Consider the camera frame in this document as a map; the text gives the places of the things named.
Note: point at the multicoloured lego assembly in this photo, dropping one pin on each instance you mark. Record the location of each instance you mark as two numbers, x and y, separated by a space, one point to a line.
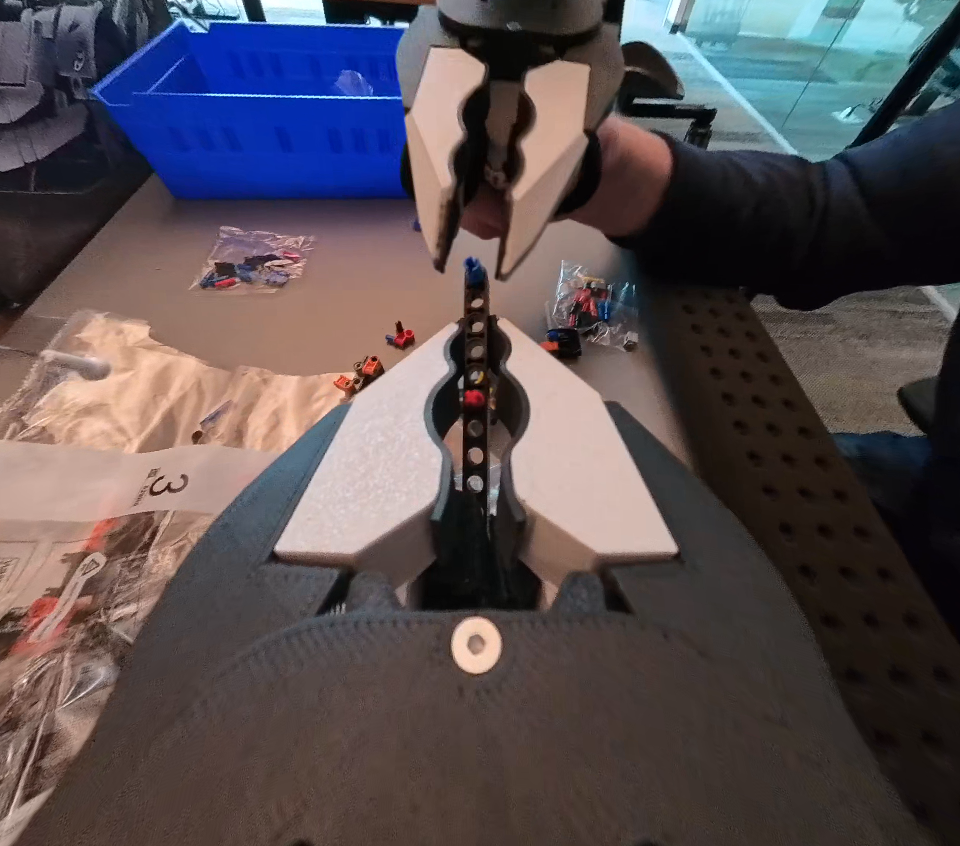
371 366

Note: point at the small bag red lego parts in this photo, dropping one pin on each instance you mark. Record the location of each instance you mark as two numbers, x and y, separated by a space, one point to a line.
592 302

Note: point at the blue plastic bin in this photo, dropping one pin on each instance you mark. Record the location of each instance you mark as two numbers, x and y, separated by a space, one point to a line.
262 140

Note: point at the person's leg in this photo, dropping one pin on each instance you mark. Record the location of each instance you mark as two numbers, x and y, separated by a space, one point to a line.
885 478

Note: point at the black lego beam with pins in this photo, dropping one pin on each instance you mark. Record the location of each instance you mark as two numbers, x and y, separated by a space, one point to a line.
465 444

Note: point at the person's right hand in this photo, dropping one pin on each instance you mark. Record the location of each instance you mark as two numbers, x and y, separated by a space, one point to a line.
630 178

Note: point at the black orange lego block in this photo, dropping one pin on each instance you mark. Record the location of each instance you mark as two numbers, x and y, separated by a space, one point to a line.
566 345

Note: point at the black perforated panel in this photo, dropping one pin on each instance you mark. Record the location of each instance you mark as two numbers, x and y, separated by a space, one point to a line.
787 448

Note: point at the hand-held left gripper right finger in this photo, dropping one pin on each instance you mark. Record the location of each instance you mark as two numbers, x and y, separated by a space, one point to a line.
592 478

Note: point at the small bag blue lego parts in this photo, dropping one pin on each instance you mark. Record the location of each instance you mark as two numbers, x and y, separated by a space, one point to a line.
247 268

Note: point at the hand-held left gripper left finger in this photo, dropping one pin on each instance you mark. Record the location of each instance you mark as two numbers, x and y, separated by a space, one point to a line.
360 478

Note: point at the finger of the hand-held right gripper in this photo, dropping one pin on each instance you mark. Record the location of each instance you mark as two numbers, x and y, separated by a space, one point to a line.
435 133
559 125

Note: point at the clear bag with white strip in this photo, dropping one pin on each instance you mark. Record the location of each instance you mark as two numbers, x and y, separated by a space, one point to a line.
75 486

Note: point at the red lego connector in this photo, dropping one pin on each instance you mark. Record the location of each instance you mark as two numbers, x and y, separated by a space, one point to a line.
405 337

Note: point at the dark lego set box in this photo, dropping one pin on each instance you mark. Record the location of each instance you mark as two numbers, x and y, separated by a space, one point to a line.
60 35

